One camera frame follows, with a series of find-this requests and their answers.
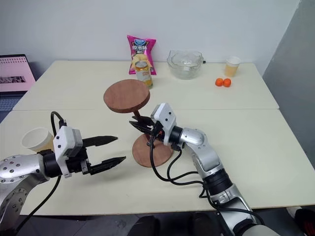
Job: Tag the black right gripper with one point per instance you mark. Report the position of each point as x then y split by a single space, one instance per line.
156 131

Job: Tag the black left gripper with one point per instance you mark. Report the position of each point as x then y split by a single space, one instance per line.
77 164

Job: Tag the wooden pole with round top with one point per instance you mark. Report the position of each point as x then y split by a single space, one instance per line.
125 96

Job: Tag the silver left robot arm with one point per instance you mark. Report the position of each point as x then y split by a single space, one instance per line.
14 169

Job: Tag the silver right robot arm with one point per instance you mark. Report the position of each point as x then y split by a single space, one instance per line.
209 157

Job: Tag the round wooden base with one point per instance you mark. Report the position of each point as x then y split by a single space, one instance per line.
160 153

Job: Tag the yellow drink can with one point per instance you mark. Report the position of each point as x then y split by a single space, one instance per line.
144 75

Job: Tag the white paper cup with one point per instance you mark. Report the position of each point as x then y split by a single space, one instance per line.
34 140

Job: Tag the clear glass bowl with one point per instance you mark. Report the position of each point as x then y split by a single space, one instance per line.
184 65

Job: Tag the pink chip bag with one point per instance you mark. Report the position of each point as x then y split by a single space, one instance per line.
141 48

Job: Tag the small orange fruit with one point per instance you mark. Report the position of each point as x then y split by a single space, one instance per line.
227 82
218 82

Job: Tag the plastic cup with orange juice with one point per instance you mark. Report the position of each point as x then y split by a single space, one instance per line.
231 67

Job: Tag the laptop with pink screen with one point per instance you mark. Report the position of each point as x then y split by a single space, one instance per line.
13 73

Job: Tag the red and black object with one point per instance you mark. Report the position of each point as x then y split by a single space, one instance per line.
306 221

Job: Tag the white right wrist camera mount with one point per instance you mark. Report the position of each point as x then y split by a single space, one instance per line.
167 118

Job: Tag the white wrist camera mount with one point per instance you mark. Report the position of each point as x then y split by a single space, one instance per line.
167 118
64 140

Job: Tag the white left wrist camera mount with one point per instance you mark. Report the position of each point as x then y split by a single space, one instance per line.
64 140

